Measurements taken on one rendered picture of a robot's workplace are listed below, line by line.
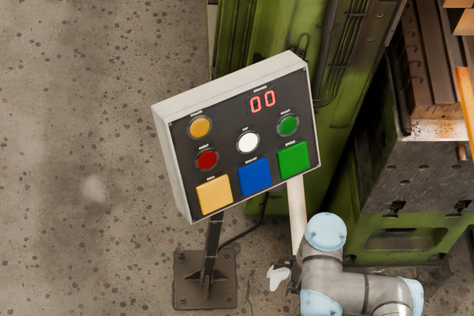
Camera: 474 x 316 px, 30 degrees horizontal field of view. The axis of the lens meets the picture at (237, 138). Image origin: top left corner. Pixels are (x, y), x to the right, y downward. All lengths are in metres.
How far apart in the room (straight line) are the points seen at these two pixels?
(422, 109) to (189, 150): 0.63
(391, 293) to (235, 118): 0.52
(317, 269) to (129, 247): 1.43
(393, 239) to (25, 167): 1.27
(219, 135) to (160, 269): 1.14
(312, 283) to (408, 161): 0.76
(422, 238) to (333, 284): 1.35
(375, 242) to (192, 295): 0.61
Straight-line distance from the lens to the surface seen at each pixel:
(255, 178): 1.97
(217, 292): 2.92
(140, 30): 3.40
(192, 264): 2.95
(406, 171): 2.35
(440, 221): 2.71
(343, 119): 2.49
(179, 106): 1.84
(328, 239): 1.63
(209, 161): 1.89
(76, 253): 2.98
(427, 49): 2.26
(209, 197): 1.94
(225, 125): 1.87
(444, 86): 2.21
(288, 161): 1.99
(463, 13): 1.88
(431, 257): 3.05
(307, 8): 2.03
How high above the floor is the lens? 2.77
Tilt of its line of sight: 61 degrees down
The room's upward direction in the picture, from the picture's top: 10 degrees clockwise
